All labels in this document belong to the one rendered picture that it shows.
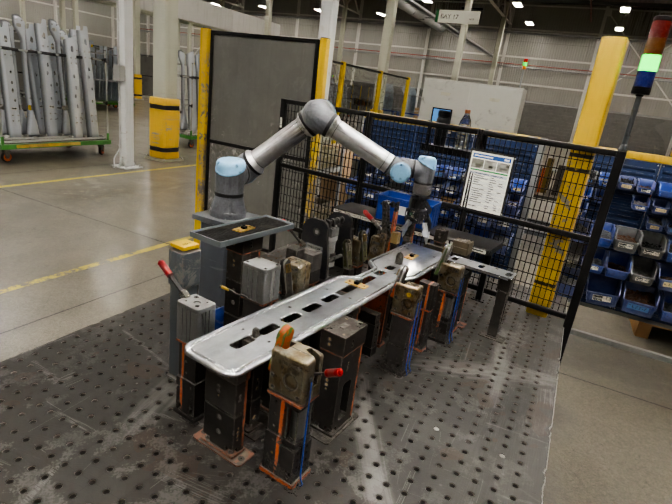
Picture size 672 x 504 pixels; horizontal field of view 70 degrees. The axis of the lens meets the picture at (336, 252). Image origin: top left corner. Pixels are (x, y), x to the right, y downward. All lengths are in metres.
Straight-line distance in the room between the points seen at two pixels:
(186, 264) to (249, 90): 3.06
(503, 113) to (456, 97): 0.81
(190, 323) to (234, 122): 3.31
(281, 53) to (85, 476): 3.48
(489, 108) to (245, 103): 4.95
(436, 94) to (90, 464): 7.92
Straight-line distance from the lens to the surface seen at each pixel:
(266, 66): 4.31
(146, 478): 1.38
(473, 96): 8.52
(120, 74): 8.44
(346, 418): 1.54
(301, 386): 1.15
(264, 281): 1.48
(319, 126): 1.87
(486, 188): 2.54
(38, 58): 9.51
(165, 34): 9.38
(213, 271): 2.06
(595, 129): 2.48
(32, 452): 1.51
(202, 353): 1.25
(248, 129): 4.42
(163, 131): 9.38
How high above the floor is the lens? 1.65
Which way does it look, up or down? 19 degrees down
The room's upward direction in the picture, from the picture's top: 8 degrees clockwise
